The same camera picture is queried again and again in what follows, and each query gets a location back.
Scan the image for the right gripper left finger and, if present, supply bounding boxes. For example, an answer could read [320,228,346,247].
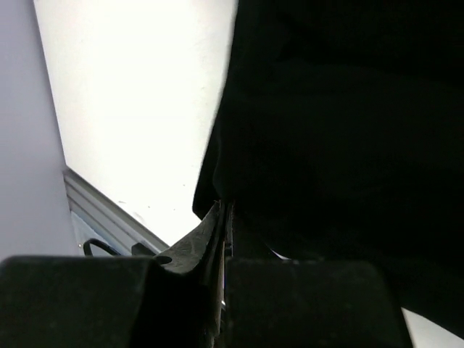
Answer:
[1,203,222,347]

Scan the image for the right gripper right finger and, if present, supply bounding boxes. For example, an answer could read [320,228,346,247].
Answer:
[224,204,413,347]

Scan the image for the black t-shirt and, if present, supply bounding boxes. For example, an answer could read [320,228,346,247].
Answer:
[193,1,463,336]

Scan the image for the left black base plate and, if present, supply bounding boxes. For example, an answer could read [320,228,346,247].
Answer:
[131,243,155,257]

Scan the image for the aluminium mounting rail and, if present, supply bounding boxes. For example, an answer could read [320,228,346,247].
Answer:
[64,170,168,256]

